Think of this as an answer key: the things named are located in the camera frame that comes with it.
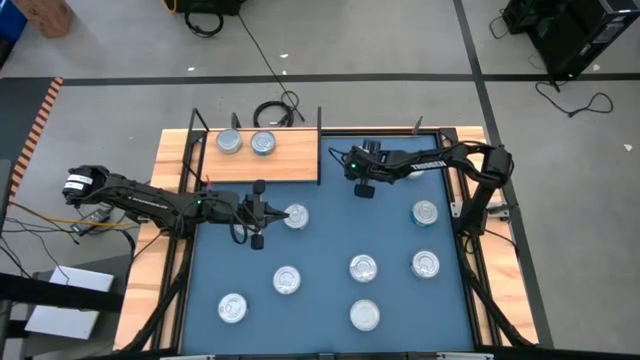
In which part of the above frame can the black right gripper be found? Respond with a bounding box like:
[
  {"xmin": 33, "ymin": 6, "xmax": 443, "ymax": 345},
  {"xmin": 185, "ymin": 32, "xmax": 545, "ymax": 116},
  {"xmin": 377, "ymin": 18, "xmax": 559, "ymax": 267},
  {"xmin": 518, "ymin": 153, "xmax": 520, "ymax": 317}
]
[{"xmin": 342, "ymin": 139, "xmax": 396, "ymax": 200}]

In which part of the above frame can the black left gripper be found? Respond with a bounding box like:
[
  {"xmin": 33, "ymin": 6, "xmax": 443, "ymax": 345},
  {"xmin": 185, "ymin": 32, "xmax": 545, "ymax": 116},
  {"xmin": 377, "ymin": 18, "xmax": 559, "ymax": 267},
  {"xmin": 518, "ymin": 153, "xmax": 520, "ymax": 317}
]
[{"xmin": 207, "ymin": 179, "xmax": 290, "ymax": 251}]

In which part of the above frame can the dark blue label tuna can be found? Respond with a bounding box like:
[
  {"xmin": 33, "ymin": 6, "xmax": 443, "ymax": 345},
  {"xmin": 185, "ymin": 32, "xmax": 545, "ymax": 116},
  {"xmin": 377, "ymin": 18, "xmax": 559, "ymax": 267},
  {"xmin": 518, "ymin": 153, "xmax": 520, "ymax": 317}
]
[
  {"xmin": 217, "ymin": 293, "xmax": 249, "ymax": 325},
  {"xmin": 411, "ymin": 250, "xmax": 441, "ymax": 280},
  {"xmin": 283, "ymin": 203, "xmax": 311, "ymax": 231}
]

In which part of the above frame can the teal label tuna can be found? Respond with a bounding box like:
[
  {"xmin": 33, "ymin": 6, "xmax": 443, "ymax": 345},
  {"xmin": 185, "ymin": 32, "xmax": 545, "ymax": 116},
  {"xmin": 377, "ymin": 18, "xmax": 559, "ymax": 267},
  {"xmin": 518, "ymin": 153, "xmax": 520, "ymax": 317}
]
[
  {"xmin": 410, "ymin": 199, "xmax": 440, "ymax": 228},
  {"xmin": 249, "ymin": 130, "xmax": 277, "ymax": 157}
]

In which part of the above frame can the yellowfin tuna can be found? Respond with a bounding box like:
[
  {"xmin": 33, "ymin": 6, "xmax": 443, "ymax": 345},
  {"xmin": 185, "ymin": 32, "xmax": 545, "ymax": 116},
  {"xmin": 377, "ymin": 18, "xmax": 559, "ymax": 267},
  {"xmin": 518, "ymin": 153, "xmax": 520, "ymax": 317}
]
[
  {"xmin": 348, "ymin": 254, "xmax": 379, "ymax": 284},
  {"xmin": 272, "ymin": 265, "xmax": 302, "ymax": 296}
]

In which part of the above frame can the blue table mat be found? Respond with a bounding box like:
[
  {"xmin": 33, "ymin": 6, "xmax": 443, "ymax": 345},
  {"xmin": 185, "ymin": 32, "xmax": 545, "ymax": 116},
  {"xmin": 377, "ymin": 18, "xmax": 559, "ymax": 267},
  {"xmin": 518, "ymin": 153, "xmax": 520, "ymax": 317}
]
[{"xmin": 180, "ymin": 133, "xmax": 476, "ymax": 354}]

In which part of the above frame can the large green label tuna can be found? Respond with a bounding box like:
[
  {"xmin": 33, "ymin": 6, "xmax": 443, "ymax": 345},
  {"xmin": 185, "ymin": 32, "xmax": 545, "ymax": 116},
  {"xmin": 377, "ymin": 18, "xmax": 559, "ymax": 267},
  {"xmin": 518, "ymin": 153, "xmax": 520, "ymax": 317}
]
[{"xmin": 349, "ymin": 298, "xmax": 381, "ymax": 332}]

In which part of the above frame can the white flat box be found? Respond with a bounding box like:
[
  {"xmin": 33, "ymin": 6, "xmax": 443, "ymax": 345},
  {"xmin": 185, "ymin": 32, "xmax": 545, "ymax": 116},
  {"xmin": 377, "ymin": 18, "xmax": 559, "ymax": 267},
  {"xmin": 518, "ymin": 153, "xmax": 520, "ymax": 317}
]
[{"xmin": 23, "ymin": 264, "xmax": 116, "ymax": 341}]

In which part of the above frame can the black beam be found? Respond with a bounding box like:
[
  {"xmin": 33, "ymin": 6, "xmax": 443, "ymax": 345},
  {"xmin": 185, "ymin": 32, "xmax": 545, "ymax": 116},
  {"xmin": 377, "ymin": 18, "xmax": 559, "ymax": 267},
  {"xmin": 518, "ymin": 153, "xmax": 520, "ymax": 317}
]
[{"xmin": 0, "ymin": 272, "xmax": 125, "ymax": 314}]

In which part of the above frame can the black computer tower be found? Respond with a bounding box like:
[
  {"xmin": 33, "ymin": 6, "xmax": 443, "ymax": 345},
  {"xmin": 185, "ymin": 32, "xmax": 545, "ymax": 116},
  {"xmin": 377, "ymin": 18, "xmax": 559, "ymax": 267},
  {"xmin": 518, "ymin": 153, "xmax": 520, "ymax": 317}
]
[{"xmin": 502, "ymin": 0, "xmax": 640, "ymax": 81}]

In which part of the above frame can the black mat with orange stripes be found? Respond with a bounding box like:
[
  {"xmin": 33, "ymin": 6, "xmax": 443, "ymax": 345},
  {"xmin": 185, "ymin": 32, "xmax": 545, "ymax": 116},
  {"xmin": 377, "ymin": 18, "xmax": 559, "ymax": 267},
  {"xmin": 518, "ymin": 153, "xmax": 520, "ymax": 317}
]
[{"xmin": 0, "ymin": 76, "xmax": 65, "ymax": 201}]

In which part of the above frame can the blue plastic bin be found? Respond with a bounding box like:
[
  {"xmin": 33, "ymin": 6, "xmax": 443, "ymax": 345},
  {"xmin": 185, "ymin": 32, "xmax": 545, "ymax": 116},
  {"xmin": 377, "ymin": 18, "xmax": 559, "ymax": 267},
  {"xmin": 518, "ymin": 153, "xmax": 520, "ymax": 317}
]
[{"xmin": 0, "ymin": 0, "xmax": 29, "ymax": 44}]

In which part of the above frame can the wooden shelf with black frame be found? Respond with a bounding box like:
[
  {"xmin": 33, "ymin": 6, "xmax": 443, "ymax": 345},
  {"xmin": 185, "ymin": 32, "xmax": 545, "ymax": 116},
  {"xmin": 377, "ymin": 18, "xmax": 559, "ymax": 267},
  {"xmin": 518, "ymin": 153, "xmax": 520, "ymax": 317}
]
[{"xmin": 185, "ymin": 105, "xmax": 324, "ymax": 187}]

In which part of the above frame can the black coiled cable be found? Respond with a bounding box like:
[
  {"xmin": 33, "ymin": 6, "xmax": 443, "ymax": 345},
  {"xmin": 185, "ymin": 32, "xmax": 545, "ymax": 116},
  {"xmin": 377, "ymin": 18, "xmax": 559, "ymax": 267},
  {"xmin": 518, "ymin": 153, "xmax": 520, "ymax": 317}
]
[
  {"xmin": 183, "ymin": 9, "xmax": 225, "ymax": 39},
  {"xmin": 252, "ymin": 99, "xmax": 296, "ymax": 129}
]

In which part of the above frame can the wooden table with black frame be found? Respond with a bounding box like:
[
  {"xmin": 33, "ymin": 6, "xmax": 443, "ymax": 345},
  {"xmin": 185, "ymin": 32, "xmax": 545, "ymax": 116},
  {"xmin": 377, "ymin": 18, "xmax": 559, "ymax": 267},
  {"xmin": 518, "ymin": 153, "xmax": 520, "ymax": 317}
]
[{"xmin": 112, "ymin": 124, "xmax": 541, "ymax": 360}]

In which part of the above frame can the long black floor cable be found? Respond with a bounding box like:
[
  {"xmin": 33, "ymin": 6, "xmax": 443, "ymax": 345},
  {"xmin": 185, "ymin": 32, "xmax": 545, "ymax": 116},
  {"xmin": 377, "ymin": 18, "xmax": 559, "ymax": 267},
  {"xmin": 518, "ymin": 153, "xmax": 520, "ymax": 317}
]
[{"xmin": 237, "ymin": 13, "xmax": 306, "ymax": 123}]

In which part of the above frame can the yellow cable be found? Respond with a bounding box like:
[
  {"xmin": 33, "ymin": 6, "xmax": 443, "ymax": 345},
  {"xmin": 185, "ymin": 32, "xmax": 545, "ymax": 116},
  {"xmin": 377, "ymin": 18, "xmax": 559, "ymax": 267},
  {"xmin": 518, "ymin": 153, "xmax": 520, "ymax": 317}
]
[{"xmin": 9, "ymin": 202, "xmax": 141, "ymax": 229}]

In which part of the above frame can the black looped floor cable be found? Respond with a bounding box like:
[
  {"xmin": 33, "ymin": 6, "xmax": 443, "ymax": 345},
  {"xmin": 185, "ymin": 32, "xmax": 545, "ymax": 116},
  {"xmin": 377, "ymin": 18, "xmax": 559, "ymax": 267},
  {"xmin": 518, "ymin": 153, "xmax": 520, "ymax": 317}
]
[{"xmin": 534, "ymin": 79, "xmax": 615, "ymax": 119}]

